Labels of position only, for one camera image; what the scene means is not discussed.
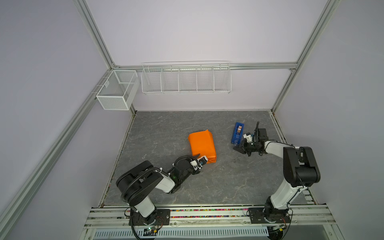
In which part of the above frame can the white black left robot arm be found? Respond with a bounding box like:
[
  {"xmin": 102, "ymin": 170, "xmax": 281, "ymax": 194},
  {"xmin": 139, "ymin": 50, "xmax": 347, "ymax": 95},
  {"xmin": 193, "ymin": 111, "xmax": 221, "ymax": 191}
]
[{"xmin": 116, "ymin": 155, "xmax": 208, "ymax": 219}]

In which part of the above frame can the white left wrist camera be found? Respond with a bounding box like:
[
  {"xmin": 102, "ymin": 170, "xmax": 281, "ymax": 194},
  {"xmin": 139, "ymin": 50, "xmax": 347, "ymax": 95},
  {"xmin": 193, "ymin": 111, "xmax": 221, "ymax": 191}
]
[{"xmin": 190, "ymin": 156, "xmax": 208, "ymax": 171}]

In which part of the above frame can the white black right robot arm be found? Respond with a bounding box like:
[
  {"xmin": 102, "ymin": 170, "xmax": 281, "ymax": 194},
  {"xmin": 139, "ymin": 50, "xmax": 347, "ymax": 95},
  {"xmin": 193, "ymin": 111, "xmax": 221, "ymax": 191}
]
[{"xmin": 234, "ymin": 122, "xmax": 321, "ymax": 222}]

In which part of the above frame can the aluminium front rail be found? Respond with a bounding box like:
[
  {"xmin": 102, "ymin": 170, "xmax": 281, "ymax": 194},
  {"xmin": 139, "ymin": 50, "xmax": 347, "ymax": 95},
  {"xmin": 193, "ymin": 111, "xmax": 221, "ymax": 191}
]
[{"xmin": 84, "ymin": 205, "xmax": 336, "ymax": 229}]

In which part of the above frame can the orange wrapping paper sheet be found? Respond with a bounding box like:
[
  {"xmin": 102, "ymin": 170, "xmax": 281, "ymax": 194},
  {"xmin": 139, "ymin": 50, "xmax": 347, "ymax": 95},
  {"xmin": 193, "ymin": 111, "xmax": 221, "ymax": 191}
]
[{"xmin": 188, "ymin": 130, "xmax": 217, "ymax": 164}]

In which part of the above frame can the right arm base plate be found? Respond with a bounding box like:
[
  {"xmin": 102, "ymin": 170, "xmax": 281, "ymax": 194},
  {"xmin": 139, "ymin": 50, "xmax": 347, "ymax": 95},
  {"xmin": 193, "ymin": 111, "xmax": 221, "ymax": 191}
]
[{"xmin": 246, "ymin": 208, "xmax": 291, "ymax": 224}]

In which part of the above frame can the white mesh side basket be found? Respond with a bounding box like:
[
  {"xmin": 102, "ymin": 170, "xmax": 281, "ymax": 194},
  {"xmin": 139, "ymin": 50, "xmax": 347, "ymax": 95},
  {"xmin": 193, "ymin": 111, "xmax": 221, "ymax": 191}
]
[{"xmin": 96, "ymin": 70, "xmax": 140, "ymax": 111}]

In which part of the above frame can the white vented cable duct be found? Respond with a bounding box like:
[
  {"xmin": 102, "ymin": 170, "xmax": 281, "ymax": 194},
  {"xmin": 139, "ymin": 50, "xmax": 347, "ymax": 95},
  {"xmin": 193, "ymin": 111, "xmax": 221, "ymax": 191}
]
[{"xmin": 90, "ymin": 226, "xmax": 269, "ymax": 240}]

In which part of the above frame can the aluminium corner frame post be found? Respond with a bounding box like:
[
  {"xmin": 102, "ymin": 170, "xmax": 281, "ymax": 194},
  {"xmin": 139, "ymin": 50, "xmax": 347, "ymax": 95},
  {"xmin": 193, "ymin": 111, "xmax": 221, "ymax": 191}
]
[{"xmin": 73, "ymin": 0, "xmax": 116, "ymax": 69}]

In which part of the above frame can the white wire wall shelf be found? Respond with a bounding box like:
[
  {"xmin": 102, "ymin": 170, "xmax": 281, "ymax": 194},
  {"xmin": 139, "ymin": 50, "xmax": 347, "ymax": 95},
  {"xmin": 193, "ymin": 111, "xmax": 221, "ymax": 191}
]
[{"xmin": 141, "ymin": 61, "xmax": 232, "ymax": 94}]

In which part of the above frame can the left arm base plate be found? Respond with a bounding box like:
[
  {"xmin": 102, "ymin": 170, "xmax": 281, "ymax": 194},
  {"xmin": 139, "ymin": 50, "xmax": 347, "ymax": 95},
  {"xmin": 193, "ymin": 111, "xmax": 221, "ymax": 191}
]
[{"xmin": 130, "ymin": 209, "xmax": 171, "ymax": 226}]

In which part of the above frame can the blue tape dispenser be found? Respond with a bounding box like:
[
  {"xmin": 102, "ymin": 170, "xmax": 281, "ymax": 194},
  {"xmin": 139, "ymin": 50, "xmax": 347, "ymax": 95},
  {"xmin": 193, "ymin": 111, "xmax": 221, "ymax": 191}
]
[{"xmin": 231, "ymin": 122, "xmax": 244, "ymax": 145}]

